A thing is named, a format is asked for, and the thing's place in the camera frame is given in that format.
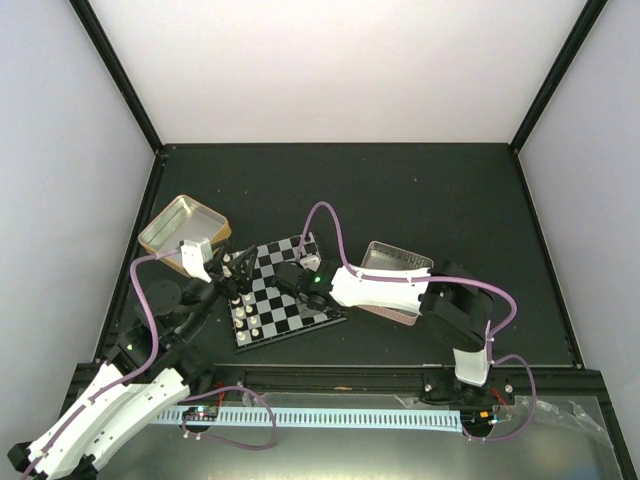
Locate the purple cable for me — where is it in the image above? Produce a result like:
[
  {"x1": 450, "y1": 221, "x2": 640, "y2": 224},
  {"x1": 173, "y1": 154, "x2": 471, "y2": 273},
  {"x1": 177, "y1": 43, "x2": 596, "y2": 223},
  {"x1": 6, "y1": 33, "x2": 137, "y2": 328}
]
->
[
  {"x1": 19, "y1": 252, "x2": 279, "y2": 480},
  {"x1": 297, "y1": 201, "x2": 539, "y2": 444}
]

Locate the gold metal tin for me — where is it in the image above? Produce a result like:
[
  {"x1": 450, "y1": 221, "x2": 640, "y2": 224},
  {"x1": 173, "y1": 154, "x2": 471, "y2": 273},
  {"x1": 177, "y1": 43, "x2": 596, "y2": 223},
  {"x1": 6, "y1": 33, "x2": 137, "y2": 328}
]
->
[{"x1": 138, "y1": 195, "x2": 232, "y2": 277}]

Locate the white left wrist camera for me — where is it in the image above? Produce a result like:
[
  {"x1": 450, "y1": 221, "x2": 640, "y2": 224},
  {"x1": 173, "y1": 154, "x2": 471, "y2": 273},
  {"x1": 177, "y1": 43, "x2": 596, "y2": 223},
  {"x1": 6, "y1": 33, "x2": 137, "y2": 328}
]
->
[{"x1": 180, "y1": 238, "x2": 213, "y2": 283}]

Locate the black corner frame post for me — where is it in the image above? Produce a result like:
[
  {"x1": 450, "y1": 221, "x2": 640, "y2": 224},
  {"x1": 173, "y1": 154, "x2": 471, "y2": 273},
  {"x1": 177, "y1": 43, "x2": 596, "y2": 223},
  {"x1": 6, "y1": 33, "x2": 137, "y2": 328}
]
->
[
  {"x1": 69, "y1": 0, "x2": 164, "y2": 155},
  {"x1": 510, "y1": 0, "x2": 608, "y2": 154}
]

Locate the black and silver chessboard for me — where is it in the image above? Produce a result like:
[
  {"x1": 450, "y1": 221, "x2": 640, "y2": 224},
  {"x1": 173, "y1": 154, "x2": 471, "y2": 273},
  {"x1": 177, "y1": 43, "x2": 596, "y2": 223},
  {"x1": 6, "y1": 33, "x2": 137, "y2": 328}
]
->
[{"x1": 235, "y1": 232, "x2": 346, "y2": 353}]

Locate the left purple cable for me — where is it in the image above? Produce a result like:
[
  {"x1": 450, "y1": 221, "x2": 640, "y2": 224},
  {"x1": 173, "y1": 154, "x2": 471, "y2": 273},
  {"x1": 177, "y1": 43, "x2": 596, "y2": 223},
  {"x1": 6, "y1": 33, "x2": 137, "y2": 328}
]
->
[{"x1": 19, "y1": 252, "x2": 279, "y2": 480}]

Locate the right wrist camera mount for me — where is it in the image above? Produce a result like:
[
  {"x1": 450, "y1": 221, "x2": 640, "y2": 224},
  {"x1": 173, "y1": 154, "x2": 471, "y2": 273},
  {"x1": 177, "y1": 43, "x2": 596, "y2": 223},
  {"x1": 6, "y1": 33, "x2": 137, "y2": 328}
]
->
[{"x1": 299, "y1": 254, "x2": 321, "y2": 271}]

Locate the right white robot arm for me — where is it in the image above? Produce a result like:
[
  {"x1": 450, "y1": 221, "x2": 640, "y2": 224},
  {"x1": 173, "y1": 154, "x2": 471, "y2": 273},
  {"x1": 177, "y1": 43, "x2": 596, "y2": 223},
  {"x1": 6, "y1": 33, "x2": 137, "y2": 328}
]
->
[{"x1": 272, "y1": 261, "x2": 494, "y2": 403}]

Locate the pink tray of black pieces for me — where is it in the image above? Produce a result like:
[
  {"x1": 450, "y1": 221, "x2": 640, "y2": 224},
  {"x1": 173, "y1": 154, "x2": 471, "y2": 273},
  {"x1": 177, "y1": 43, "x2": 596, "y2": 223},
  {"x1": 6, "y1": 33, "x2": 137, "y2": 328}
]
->
[{"x1": 360, "y1": 241, "x2": 434, "y2": 326}]

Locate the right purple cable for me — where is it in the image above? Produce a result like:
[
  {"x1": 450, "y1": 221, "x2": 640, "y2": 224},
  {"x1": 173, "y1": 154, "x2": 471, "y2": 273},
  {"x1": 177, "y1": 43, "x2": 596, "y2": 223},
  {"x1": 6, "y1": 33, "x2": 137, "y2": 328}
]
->
[{"x1": 297, "y1": 201, "x2": 539, "y2": 444}]

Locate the white chess piece row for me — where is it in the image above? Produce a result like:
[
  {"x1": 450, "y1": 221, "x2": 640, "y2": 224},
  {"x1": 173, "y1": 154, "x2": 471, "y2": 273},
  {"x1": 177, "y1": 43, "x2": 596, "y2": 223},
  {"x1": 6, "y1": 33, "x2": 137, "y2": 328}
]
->
[{"x1": 229, "y1": 255, "x2": 265, "y2": 351}]

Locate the light blue cable duct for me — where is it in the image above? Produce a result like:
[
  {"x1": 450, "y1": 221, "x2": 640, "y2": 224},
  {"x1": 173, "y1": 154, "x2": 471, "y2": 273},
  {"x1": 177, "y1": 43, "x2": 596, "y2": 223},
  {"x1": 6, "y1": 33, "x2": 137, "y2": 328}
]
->
[{"x1": 151, "y1": 406, "x2": 463, "y2": 433}]

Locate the left black corner frame post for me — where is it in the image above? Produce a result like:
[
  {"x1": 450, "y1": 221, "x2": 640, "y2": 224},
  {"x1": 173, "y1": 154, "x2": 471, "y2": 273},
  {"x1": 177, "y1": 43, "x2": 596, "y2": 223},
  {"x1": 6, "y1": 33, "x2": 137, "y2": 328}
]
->
[{"x1": 69, "y1": 0, "x2": 164, "y2": 155}]

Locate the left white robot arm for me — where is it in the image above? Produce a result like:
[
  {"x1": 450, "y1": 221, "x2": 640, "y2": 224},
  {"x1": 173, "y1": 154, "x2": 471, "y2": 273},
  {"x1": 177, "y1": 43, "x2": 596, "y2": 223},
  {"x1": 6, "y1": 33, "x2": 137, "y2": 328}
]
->
[{"x1": 7, "y1": 240, "x2": 257, "y2": 479}]

